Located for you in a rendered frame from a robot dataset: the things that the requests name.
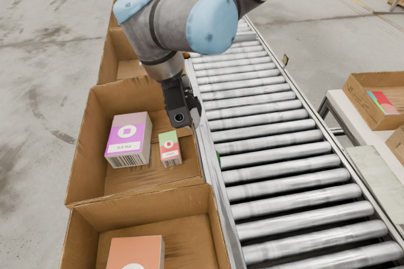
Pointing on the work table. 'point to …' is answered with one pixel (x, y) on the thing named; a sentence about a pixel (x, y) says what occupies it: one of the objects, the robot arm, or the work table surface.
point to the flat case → (383, 102)
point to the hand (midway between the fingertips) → (192, 127)
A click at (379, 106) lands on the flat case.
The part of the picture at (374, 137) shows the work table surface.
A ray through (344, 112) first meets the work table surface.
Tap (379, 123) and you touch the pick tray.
